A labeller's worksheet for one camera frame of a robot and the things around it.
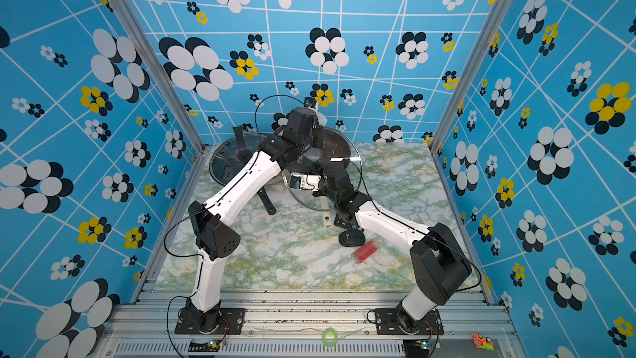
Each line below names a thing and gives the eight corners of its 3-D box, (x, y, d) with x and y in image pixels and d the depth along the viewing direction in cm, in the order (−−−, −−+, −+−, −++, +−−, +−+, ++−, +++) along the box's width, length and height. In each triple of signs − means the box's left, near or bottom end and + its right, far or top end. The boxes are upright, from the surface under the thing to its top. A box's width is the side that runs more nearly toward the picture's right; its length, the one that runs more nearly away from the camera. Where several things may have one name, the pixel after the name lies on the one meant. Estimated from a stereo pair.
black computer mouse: (338, 246, 91) (338, 243, 89) (338, 233, 94) (338, 230, 92) (364, 246, 91) (365, 243, 89) (363, 233, 94) (364, 230, 92)
